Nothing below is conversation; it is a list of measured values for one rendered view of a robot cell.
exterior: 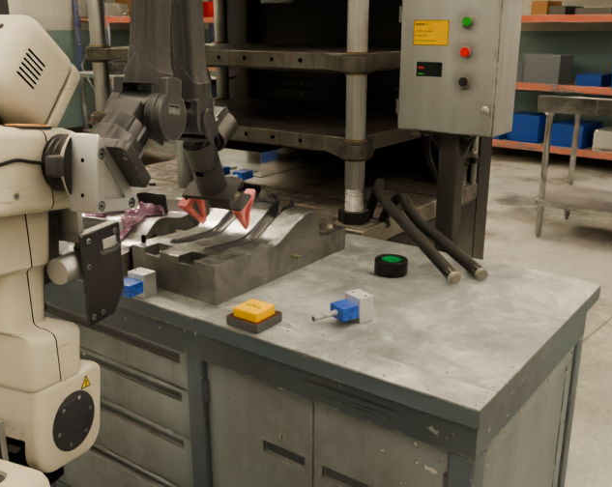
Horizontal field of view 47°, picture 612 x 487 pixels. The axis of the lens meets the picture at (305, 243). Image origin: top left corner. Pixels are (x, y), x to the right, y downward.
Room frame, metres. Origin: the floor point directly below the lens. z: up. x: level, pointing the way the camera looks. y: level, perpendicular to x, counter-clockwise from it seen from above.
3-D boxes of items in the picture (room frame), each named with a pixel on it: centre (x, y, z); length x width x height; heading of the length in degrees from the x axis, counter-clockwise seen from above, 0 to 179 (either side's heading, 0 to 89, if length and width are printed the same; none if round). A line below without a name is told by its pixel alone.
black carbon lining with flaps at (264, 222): (1.67, 0.16, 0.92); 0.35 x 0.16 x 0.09; 144
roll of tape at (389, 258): (1.61, -0.21, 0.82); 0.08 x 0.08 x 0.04
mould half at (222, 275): (1.68, 0.15, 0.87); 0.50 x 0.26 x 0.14; 144
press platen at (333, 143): (2.74, 0.09, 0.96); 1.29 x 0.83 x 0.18; 54
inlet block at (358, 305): (1.31, -0.07, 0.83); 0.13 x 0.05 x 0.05; 124
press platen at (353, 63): (2.74, 0.09, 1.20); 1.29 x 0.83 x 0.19; 54
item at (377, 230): (2.74, 0.10, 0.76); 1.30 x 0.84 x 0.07; 54
